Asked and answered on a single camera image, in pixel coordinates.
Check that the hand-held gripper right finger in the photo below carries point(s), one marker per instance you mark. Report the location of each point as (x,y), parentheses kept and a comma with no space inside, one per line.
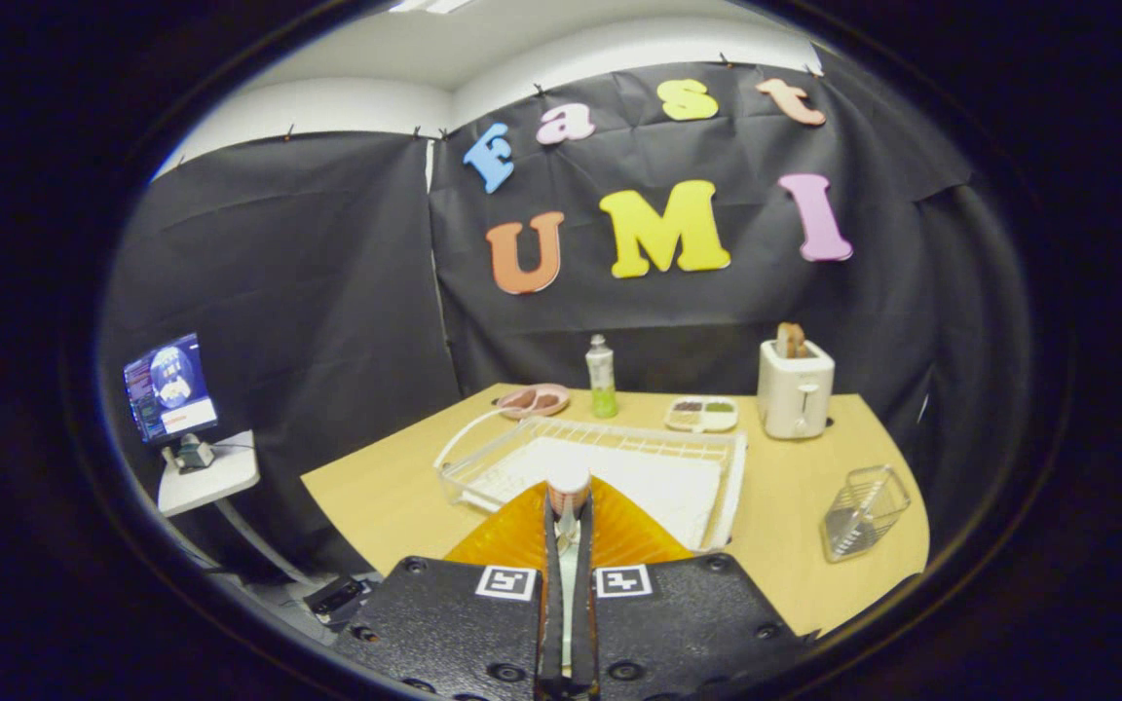
(585,604)

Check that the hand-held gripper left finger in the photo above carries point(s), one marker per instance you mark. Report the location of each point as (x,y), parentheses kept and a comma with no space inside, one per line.
(553,604)

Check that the pink divided dish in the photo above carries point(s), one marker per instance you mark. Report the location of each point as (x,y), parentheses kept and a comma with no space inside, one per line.
(534,400)

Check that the white drip tray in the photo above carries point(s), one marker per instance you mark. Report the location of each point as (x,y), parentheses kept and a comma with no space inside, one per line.
(658,482)

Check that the clear bottle green liquid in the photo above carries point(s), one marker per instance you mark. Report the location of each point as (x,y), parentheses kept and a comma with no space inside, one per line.
(602,385)

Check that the white divided snack tray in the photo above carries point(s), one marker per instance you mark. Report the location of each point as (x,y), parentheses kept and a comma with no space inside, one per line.
(700,414)

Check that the white toaster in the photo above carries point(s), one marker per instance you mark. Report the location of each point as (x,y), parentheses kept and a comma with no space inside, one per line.
(795,394)

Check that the toast slice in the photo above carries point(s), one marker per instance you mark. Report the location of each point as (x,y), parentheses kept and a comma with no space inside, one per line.
(792,341)

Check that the white side table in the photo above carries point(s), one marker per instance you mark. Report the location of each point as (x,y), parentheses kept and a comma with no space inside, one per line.
(220,477)

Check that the black backdrop cloth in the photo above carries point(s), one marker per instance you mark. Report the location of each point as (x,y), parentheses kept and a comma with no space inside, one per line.
(327,292)

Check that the small grey device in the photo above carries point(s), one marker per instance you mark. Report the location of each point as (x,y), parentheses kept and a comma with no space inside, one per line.
(193,454)

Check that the computer monitor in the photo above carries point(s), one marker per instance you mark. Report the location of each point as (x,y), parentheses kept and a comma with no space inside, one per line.
(171,385)

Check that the ceiling light panel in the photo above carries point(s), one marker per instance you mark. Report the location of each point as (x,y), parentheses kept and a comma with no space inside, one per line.
(430,5)

